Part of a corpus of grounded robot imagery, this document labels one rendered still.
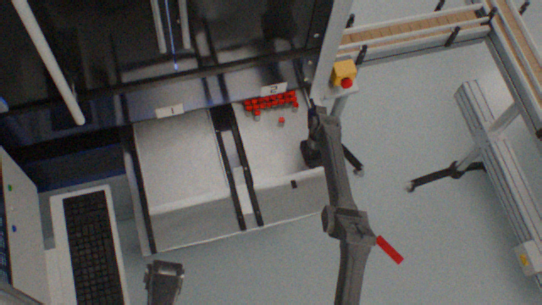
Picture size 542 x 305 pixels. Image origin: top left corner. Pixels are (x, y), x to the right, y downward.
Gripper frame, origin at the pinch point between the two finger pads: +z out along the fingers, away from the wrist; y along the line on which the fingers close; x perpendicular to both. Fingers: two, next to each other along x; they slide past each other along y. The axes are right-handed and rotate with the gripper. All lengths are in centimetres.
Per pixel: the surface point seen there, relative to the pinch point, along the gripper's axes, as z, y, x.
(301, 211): 5.1, -12.3, 6.9
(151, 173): 1, 12, 51
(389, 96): 82, 75, -75
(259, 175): 2.8, 2.5, 17.0
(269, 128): 0.5, 18.3, 9.3
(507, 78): 2, 19, -82
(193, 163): 1.4, 11.9, 37.0
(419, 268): 95, -16, -57
